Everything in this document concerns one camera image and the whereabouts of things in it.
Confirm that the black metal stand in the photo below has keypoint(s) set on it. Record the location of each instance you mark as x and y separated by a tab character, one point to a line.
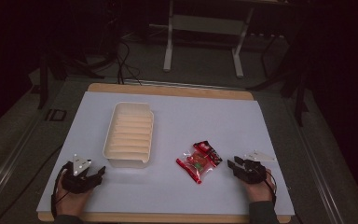
300	99
43	81

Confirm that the white metal table frame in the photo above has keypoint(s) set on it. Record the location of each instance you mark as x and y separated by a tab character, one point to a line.
205	26

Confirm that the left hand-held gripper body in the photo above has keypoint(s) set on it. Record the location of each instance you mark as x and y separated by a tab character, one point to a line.
77	182

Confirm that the black floor bracket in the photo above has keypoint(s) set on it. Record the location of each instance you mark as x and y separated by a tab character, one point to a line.
56	114

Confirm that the dark red snack packet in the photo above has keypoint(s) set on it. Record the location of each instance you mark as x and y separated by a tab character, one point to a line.
209	151

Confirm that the cream ribbed plastic tray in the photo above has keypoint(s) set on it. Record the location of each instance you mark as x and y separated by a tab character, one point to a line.
129	135

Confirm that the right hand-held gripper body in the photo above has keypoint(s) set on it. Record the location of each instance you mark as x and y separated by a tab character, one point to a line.
254	169

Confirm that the white table mat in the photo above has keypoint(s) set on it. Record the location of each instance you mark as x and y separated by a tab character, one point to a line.
174	193

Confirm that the clear red snack packet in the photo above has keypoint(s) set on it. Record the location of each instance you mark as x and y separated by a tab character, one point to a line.
195	166

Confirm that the person's right hand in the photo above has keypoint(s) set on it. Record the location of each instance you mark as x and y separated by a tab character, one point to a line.
259	189

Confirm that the metal floor rail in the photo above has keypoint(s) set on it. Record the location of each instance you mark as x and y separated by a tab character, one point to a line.
7	168
318	174

